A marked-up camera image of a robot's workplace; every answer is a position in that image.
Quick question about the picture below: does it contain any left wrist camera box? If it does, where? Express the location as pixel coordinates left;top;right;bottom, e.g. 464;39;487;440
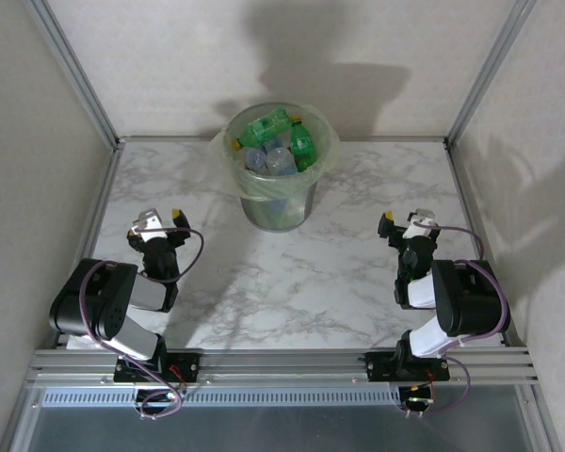
129;208;167;240

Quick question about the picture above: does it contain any grey slotted cable duct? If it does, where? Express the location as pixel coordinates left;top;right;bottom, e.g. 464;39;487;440
40;386;404;409

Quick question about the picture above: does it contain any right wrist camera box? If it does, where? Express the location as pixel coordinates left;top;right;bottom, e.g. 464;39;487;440
403;208;437;240

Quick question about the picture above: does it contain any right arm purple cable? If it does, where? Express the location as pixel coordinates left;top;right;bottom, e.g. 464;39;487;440
407;224;510;418

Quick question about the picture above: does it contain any green bottle orange cap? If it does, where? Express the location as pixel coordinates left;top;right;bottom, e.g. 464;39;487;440
230;106;291;152

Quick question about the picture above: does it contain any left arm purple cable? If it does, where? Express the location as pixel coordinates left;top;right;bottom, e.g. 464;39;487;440
77;227;204;420

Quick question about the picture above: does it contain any aluminium frame leg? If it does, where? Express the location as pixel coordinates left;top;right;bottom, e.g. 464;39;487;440
0;383;46;452
515;383;564;452

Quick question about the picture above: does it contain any grey metal mesh bin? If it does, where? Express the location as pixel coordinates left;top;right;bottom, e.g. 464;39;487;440
220;101;343;232

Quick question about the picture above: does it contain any aluminium frame post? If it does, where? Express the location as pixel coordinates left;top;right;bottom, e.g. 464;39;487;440
22;0;121;148
444;0;541;145

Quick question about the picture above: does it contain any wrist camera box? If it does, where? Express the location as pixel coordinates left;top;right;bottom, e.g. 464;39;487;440
403;208;437;240
129;208;167;240

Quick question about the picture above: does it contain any wide aluminium extrusion rail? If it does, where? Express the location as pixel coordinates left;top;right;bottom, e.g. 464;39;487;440
24;347;541;388

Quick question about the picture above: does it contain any small electronics board green LED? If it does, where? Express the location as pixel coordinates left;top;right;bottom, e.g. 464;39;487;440
399;385;437;411
136;388;185;411

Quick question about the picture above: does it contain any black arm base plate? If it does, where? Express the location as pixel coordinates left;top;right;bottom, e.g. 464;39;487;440
112;351;202;383
364;350;453;382

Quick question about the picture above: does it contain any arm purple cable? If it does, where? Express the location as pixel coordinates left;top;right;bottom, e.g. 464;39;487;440
77;227;204;420
407;224;510;418

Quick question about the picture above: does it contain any aluminium table side rail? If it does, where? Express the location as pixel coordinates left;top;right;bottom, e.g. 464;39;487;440
51;140;125;352
444;140;528;352

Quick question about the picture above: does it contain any long aluminium table edge rail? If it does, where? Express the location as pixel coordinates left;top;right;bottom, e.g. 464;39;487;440
116;135;449;144

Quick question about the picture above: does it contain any clear bottle blue label white cap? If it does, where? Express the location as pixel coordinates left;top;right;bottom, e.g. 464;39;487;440
265;146;299;177

